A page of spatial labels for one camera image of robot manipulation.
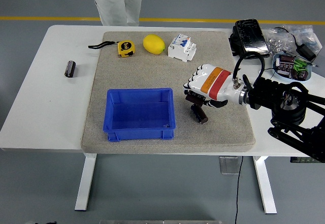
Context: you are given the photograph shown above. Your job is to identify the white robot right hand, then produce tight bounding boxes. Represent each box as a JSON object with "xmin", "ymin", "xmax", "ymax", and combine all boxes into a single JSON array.
[{"xmin": 183, "ymin": 63, "xmax": 244, "ymax": 108}]

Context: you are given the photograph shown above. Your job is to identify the dark brown cylindrical battery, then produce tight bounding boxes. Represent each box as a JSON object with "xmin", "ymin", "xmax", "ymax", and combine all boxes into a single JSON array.
[
  {"xmin": 185, "ymin": 93, "xmax": 204, "ymax": 107},
  {"xmin": 64, "ymin": 60, "xmax": 77, "ymax": 78},
  {"xmin": 279, "ymin": 55, "xmax": 296, "ymax": 66},
  {"xmin": 190, "ymin": 104, "xmax": 209, "ymax": 125},
  {"xmin": 276, "ymin": 63, "xmax": 293, "ymax": 78},
  {"xmin": 290, "ymin": 69, "xmax": 309, "ymax": 81}
]

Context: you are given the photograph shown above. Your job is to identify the blue plastic box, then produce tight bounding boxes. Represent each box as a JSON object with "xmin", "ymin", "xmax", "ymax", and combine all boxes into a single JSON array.
[{"xmin": 102, "ymin": 87, "xmax": 176, "ymax": 142}]

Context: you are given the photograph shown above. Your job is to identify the person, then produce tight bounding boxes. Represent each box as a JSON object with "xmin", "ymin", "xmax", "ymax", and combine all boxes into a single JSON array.
[{"xmin": 77, "ymin": 0, "xmax": 147, "ymax": 27}]

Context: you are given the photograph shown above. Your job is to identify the white circuit breaker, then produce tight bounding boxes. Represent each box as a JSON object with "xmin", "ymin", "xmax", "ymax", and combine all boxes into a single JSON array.
[{"xmin": 167, "ymin": 33, "xmax": 198, "ymax": 63}]

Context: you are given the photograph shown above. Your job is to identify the black glossy handheld device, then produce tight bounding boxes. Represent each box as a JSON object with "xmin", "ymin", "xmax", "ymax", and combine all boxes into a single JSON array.
[{"xmin": 228, "ymin": 18, "xmax": 271, "ymax": 59}]

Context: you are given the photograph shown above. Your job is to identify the grey-brown mat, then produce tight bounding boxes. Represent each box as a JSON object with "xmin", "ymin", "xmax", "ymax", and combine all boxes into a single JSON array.
[{"xmin": 80, "ymin": 31, "xmax": 256, "ymax": 155}]

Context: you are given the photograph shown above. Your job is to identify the yellow tape measure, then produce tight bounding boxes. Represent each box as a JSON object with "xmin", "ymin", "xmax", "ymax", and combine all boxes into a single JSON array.
[{"xmin": 88, "ymin": 40, "xmax": 136, "ymax": 58}]

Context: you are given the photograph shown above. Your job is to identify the yellow lemon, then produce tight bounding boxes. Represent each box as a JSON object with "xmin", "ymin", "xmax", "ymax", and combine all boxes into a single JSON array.
[{"xmin": 143, "ymin": 34, "xmax": 166, "ymax": 55}]

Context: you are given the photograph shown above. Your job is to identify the light blue tray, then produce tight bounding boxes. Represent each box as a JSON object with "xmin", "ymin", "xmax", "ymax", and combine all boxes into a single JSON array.
[{"xmin": 271, "ymin": 52, "xmax": 312, "ymax": 85}]

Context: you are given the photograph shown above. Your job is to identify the clear bag of screws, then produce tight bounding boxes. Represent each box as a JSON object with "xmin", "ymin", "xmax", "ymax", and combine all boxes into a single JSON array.
[{"xmin": 264, "ymin": 25, "xmax": 321, "ymax": 57}]

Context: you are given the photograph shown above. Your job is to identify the silver floor plate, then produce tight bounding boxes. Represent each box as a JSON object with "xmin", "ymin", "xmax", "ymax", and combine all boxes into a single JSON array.
[{"xmin": 219, "ymin": 156, "xmax": 241, "ymax": 175}]

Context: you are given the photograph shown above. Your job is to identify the green plastic parts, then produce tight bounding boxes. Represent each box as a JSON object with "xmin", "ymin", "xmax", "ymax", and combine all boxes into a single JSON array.
[{"xmin": 293, "ymin": 59, "xmax": 308, "ymax": 72}]

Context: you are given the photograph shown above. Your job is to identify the thin black pen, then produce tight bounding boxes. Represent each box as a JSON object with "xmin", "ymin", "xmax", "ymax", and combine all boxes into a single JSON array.
[{"xmin": 283, "ymin": 51, "xmax": 318, "ymax": 68}]

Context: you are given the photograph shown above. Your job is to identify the white table leg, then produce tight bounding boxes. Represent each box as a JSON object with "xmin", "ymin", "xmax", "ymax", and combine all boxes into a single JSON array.
[
  {"xmin": 74, "ymin": 152, "xmax": 99, "ymax": 212},
  {"xmin": 252, "ymin": 155, "xmax": 278, "ymax": 215}
]

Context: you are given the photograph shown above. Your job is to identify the table control panel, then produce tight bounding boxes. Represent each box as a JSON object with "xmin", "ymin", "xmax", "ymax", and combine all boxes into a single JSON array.
[{"xmin": 290, "ymin": 156, "xmax": 325, "ymax": 164}]

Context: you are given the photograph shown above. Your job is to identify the black power adapter with cord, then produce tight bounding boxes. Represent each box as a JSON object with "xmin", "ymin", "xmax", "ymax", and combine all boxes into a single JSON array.
[{"xmin": 274, "ymin": 27, "xmax": 317, "ymax": 61}]

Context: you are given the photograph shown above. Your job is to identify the black floor cable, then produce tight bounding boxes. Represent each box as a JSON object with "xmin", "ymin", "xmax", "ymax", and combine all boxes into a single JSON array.
[{"xmin": 234, "ymin": 156, "xmax": 244, "ymax": 224}]

